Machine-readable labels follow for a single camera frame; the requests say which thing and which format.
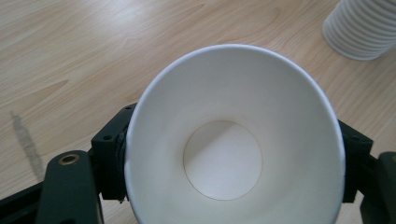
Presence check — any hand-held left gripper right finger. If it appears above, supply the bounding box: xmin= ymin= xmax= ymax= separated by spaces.
xmin=337 ymin=119 xmax=375 ymax=203

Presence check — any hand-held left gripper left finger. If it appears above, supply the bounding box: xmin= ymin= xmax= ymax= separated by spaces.
xmin=91 ymin=103 xmax=138 ymax=203

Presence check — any stack of white paper cups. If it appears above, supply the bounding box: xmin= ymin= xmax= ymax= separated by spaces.
xmin=321 ymin=0 xmax=396 ymax=62

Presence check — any single white paper cup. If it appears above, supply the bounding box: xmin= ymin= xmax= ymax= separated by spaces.
xmin=123 ymin=43 xmax=347 ymax=224

